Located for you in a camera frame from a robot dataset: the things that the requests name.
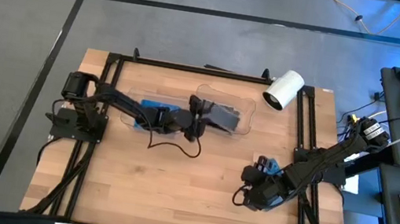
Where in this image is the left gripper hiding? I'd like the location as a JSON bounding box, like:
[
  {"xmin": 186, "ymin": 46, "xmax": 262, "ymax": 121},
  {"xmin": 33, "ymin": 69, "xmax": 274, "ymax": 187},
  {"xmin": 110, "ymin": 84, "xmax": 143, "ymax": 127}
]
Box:
[{"xmin": 171, "ymin": 92, "xmax": 223, "ymax": 148}]

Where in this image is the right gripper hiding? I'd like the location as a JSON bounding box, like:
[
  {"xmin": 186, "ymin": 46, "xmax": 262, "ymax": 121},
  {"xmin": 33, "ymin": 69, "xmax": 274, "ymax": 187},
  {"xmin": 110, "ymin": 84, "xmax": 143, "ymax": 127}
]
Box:
[{"xmin": 236, "ymin": 153, "xmax": 294, "ymax": 217}]

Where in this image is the clear jewel case black tray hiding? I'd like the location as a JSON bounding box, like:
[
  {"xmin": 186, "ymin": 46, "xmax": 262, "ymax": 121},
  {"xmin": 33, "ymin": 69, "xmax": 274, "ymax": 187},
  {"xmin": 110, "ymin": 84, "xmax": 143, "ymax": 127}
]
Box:
[{"xmin": 204, "ymin": 100, "xmax": 244, "ymax": 134}]

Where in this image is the clear plastic bin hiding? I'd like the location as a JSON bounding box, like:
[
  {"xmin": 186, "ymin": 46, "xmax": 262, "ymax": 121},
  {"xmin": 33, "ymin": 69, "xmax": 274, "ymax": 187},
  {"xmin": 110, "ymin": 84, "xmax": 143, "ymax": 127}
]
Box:
[
  {"xmin": 118, "ymin": 85, "xmax": 192, "ymax": 138},
  {"xmin": 189, "ymin": 83, "xmax": 260, "ymax": 138}
]

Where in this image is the white cylindrical spotlight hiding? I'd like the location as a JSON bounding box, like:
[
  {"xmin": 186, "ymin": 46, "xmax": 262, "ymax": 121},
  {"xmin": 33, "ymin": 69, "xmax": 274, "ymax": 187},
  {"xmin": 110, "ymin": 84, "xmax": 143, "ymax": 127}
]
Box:
[{"xmin": 259, "ymin": 65, "xmax": 307, "ymax": 115}]

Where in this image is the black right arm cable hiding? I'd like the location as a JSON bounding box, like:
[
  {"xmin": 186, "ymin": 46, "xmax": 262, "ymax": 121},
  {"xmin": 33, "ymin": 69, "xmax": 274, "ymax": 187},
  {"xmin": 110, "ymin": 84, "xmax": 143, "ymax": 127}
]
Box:
[{"xmin": 230, "ymin": 182, "xmax": 253, "ymax": 209}]

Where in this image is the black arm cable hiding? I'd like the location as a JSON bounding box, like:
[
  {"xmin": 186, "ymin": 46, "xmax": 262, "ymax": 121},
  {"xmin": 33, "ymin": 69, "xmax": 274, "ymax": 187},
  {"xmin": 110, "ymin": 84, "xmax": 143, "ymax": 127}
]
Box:
[
  {"xmin": 139, "ymin": 116, "xmax": 207, "ymax": 160},
  {"xmin": 230, "ymin": 182, "xmax": 253, "ymax": 209}
]

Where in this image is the black table frame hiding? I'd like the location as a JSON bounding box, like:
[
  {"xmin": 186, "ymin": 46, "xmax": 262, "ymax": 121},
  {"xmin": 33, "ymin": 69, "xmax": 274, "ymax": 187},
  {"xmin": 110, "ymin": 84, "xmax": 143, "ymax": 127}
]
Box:
[{"xmin": 19, "ymin": 34, "xmax": 374, "ymax": 224}]

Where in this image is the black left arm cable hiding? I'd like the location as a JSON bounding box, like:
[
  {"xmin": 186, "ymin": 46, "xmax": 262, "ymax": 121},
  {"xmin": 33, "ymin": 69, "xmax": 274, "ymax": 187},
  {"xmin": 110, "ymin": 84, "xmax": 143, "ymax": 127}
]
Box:
[{"xmin": 139, "ymin": 116, "xmax": 207, "ymax": 160}]

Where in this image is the yellow cable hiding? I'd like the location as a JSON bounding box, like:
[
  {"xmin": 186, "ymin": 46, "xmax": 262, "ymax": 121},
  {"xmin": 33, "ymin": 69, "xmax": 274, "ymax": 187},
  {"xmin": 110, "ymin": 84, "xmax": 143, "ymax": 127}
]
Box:
[{"xmin": 313, "ymin": 0, "xmax": 400, "ymax": 40}]

